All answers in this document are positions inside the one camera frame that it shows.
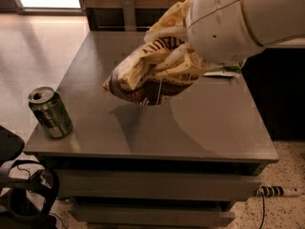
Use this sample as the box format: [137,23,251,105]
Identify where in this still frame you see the white power strip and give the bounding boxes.
[255,184,303,198]

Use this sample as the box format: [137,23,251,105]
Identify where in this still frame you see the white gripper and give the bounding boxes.
[144,0,264,80]

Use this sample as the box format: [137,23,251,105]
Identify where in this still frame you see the grey drawer cabinet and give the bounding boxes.
[23,31,280,229]

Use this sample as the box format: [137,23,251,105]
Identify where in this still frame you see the brown chip bag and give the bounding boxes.
[103,36,207,106]

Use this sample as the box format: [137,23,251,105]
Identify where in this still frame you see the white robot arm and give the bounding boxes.
[144,0,305,66]

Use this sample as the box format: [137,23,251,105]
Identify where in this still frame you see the green chip bag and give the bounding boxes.
[204,59,246,77]

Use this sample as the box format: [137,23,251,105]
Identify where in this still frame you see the upper grey drawer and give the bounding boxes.
[56,170,260,201]

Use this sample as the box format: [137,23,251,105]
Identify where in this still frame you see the left metal bracket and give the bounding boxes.
[122,0,136,31]

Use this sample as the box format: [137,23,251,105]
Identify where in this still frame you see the green soda can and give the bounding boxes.
[29,87,72,138]

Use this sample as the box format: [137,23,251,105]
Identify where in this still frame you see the grey drawer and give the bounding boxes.
[69,206,234,227]
[56,170,260,201]

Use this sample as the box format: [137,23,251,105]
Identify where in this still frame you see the lower grey drawer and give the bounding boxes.
[69,206,234,227]

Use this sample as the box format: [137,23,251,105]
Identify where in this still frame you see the black office chair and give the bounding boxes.
[0,126,59,229]

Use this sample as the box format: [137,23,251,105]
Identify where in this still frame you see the black cable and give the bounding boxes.
[258,193,267,229]

